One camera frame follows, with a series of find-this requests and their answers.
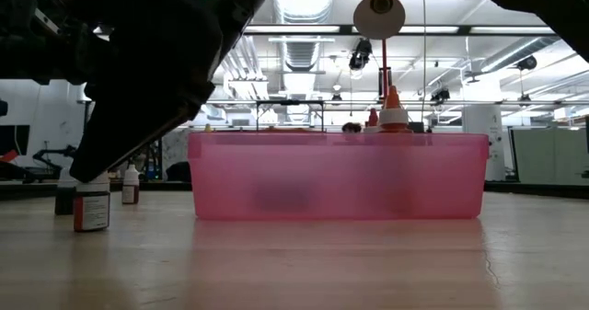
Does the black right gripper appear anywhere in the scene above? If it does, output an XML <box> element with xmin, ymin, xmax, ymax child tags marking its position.
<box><xmin>40</xmin><ymin>0</ymin><xmax>259</xmax><ymax>185</ymax></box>

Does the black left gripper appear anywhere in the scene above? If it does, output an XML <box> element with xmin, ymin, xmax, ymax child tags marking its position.
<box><xmin>0</xmin><ymin>0</ymin><xmax>110</xmax><ymax>86</ymax></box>

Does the small brown dropper bottle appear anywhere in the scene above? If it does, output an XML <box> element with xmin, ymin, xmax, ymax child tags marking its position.
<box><xmin>121</xmin><ymin>163</ymin><xmax>141</xmax><ymax>206</ymax></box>

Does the small red-labelled dropper bottle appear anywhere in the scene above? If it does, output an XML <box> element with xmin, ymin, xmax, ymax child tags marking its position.
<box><xmin>72</xmin><ymin>171</ymin><xmax>111</xmax><ymax>234</ymax></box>

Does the small dark dropper bottle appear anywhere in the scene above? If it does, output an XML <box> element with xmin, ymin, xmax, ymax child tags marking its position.
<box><xmin>54</xmin><ymin>166</ymin><xmax>78</xmax><ymax>217</ymax></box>

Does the large red food colouring bottle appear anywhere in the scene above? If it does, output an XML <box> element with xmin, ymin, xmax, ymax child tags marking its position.
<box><xmin>363</xmin><ymin>108</ymin><xmax>381</xmax><ymax>134</ymax></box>

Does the large orange food colouring bottle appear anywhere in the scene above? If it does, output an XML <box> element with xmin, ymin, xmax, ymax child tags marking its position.
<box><xmin>376</xmin><ymin>85</ymin><xmax>412</xmax><ymax>134</ymax></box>

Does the black monitor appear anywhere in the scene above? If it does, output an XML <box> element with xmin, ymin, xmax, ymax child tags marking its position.
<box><xmin>0</xmin><ymin>124</ymin><xmax>31</xmax><ymax>157</ymax></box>

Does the pink translucent plastic bin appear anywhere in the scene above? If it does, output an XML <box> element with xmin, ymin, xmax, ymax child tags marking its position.
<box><xmin>187</xmin><ymin>132</ymin><xmax>491</xmax><ymax>222</ymax></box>

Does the black ceiling spotlight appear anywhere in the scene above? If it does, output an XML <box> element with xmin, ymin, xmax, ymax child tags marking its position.
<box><xmin>430</xmin><ymin>86</ymin><xmax>451</xmax><ymax>104</ymax></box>
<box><xmin>515</xmin><ymin>54</ymin><xmax>538</xmax><ymax>72</ymax></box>
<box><xmin>348</xmin><ymin>38</ymin><xmax>373</xmax><ymax>72</ymax></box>

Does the red desk lamp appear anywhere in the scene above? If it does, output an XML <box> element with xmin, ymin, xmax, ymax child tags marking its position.
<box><xmin>352</xmin><ymin>0</ymin><xmax>407</xmax><ymax>100</ymax></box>

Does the white round column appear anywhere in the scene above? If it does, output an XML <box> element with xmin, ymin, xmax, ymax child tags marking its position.
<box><xmin>462</xmin><ymin>103</ymin><xmax>506</xmax><ymax>183</ymax></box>

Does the grey-green partition panel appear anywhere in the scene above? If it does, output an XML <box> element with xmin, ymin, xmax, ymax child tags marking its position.
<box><xmin>510</xmin><ymin>128</ymin><xmax>589</xmax><ymax>185</ymax></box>

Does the black metal rig frame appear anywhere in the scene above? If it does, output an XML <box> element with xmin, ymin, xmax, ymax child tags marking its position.
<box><xmin>255</xmin><ymin>99</ymin><xmax>326</xmax><ymax>133</ymax></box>

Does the silver ventilation duct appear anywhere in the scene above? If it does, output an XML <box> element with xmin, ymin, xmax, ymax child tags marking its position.
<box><xmin>273</xmin><ymin>0</ymin><xmax>338</xmax><ymax>75</ymax></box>

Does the black aluminium table frame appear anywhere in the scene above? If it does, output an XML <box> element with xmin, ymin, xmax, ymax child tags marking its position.
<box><xmin>0</xmin><ymin>179</ymin><xmax>589</xmax><ymax>201</ymax></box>

